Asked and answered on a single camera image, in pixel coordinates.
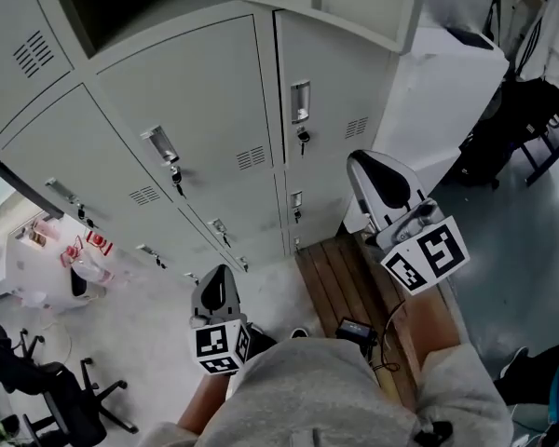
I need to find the white bin black opening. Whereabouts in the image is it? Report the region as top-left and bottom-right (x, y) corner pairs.
(68, 263), (107, 303)

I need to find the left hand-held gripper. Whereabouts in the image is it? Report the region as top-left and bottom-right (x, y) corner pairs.
(188, 264), (253, 377)

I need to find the thin pale cable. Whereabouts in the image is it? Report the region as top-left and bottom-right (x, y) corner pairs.
(382, 299), (407, 344)

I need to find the black clip device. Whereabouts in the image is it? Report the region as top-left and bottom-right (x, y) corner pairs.
(413, 419), (455, 447)

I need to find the person's left forearm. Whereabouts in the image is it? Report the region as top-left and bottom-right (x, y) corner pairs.
(176, 371), (232, 437)

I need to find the person's left leg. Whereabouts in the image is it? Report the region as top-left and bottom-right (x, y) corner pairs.
(246, 322), (280, 360)

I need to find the white cardboard box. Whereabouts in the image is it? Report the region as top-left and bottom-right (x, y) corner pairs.
(4, 235), (75, 314)

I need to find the person's grey sweatshirt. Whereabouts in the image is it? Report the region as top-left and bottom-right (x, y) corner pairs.
(138, 336), (514, 447)

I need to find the black backpack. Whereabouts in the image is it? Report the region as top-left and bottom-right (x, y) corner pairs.
(454, 81), (559, 190)

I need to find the grey metal locker cabinet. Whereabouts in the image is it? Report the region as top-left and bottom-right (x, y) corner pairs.
(0, 0), (425, 274)

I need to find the white box cabinet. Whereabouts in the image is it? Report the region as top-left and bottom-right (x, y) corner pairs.
(342, 20), (511, 236)

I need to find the black office chair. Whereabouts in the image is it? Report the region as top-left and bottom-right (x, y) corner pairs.
(22, 356), (141, 447)

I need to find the clear water jug red cap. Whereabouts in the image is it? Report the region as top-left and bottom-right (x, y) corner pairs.
(86, 230), (116, 256)
(60, 244), (116, 288)

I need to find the black box with screen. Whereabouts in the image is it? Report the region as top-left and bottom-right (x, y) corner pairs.
(334, 317), (377, 349)

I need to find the black window frame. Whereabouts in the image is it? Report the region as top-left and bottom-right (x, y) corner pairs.
(0, 144), (66, 221)

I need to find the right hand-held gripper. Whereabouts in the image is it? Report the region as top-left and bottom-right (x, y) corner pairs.
(346, 148), (471, 297)

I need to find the white hanging coat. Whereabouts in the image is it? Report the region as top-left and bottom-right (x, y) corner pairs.
(514, 0), (559, 86)

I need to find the black chair with jacket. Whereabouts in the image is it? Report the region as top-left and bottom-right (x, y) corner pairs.
(0, 321), (48, 395)

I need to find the pink packet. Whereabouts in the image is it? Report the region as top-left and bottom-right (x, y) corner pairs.
(27, 219), (60, 246)

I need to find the black flat device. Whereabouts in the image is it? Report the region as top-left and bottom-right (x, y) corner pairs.
(446, 28), (495, 50)

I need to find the person's right forearm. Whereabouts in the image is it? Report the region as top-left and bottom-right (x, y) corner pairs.
(402, 289), (463, 367)

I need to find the wooden plank platform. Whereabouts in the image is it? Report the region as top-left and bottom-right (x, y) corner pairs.
(293, 230), (462, 412)

